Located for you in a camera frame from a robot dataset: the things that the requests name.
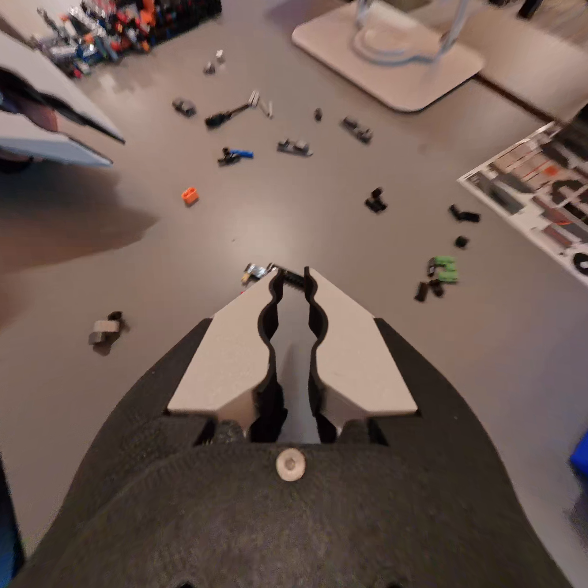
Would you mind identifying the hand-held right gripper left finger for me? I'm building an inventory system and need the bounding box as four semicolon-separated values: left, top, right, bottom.
168;269;285;437

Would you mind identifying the small grey lego connector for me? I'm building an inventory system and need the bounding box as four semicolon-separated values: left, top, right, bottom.
89;320;121;346

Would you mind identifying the long black lego axle piece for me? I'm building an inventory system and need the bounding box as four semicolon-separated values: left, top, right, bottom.
205;103;251;128

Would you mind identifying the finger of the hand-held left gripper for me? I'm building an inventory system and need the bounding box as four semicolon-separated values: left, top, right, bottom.
0;110;114;167
0;33;126;144

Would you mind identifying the green black lego piece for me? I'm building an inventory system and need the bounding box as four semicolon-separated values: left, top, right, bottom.
427;256;460;285

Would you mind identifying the black lego rack assembly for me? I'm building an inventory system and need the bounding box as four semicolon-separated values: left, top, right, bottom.
241;263;306;291

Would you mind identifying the lego car chassis model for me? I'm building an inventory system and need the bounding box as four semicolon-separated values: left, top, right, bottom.
32;0;222;79

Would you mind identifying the black lego bracket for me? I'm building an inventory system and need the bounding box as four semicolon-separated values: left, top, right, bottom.
414;279;445;302

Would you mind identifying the white book stand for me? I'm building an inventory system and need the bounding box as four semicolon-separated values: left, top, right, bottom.
292;0;485;113

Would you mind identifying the blue storage bin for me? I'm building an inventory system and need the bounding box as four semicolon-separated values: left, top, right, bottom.
570;432;588;479

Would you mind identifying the blue black lego axle assembly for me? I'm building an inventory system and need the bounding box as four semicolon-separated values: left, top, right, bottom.
217;147;254;167

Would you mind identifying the lego sticker sheet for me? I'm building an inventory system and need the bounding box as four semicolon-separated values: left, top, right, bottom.
458;122;588;276

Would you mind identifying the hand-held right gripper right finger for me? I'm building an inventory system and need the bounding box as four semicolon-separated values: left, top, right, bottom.
304;266;419;435

